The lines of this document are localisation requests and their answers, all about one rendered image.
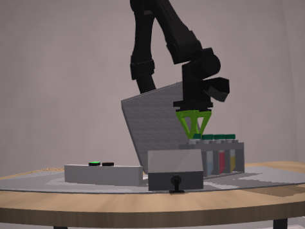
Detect green screw cap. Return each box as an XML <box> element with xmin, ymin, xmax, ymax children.
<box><xmin>225</xmin><ymin>134</ymin><xmax>236</xmax><ymax>139</ymax></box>
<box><xmin>201</xmin><ymin>134</ymin><xmax>214</xmax><ymax>140</ymax></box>
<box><xmin>214</xmin><ymin>134</ymin><xmax>225</xmax><ymax>140</ymax></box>
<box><xmin>193</xmin><ymin>134</ymin><xmax>201</xmax><ymax>139</ymax></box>

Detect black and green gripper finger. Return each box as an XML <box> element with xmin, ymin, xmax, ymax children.
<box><xmin>176</xmin><ymin>110</ymin><xmax>199</xmax><ymax>139</ymax></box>
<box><xmin>194</xmin><ymin>111</ymin><xmax>212</xmax><ymax>137</ymax></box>

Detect grey flat mat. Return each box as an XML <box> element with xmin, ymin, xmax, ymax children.
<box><xmin>0</xmin><ymin>166</ymin><xmax>305</xmax><ymax>194</ymax></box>

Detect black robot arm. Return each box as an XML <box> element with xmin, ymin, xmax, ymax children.
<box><xmin>130</xmin><ymin>0</ymin><xmax>230</xmax><ymax>102</ymax></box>

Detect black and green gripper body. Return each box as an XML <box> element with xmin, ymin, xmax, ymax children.
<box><xmin>173</xmin><ymin>80</ymin><xmax>213</xmax><ymax>112</ymax></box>

